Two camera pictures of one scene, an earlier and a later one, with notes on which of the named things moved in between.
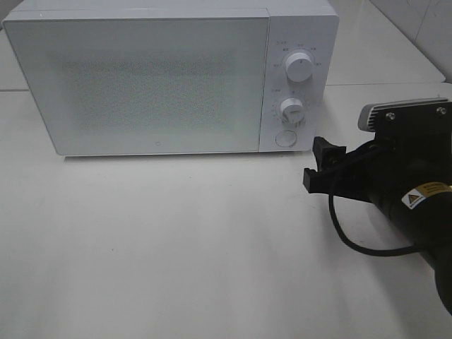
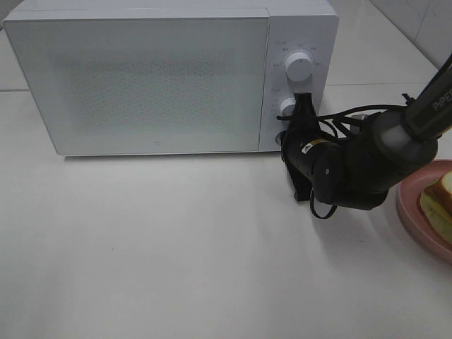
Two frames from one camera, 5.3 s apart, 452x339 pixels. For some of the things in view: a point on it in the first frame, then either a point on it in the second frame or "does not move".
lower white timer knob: x=292 y=111 does not move
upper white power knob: x=299 y=67 does not move
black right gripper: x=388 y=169 -> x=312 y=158
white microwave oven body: x=181 y=78 does not move
